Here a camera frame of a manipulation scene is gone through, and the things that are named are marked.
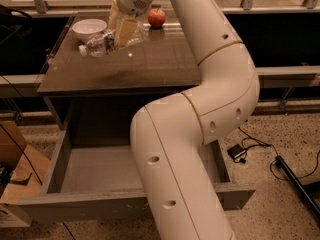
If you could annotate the clear plastic water bottle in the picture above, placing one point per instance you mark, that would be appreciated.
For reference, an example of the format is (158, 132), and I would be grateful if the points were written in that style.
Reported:
(103, 43)

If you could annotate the black power adapter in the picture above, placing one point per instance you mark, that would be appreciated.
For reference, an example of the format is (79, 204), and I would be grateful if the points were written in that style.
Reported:
(236, 151)

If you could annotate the grey open top drawer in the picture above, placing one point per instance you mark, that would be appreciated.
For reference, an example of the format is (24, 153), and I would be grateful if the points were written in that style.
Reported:
(93, 174)

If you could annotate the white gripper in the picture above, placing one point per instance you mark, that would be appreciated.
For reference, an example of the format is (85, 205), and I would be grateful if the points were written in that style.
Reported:
(124, 28)

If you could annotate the red apple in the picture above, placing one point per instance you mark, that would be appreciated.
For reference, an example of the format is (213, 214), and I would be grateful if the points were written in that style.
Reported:
(156, 17)

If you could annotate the black bag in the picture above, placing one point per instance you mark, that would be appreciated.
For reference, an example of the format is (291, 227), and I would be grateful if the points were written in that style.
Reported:
(16, 20)

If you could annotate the brown cardboard box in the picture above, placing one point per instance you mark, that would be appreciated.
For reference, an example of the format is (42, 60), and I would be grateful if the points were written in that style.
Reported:
(23, 170)

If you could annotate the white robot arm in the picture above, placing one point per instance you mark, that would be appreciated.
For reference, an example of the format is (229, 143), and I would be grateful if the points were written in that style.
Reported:
(167, 134)

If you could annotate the grey cabinet with glossy top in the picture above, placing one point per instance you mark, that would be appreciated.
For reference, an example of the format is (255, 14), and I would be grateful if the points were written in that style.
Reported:
(162, 61)

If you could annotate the black metal stand leg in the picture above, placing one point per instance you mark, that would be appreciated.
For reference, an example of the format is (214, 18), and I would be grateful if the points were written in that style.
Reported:
(280, 162)

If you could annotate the white ceramic bowl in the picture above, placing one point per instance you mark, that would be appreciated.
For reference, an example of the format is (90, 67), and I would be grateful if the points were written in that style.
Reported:
(83, 29)

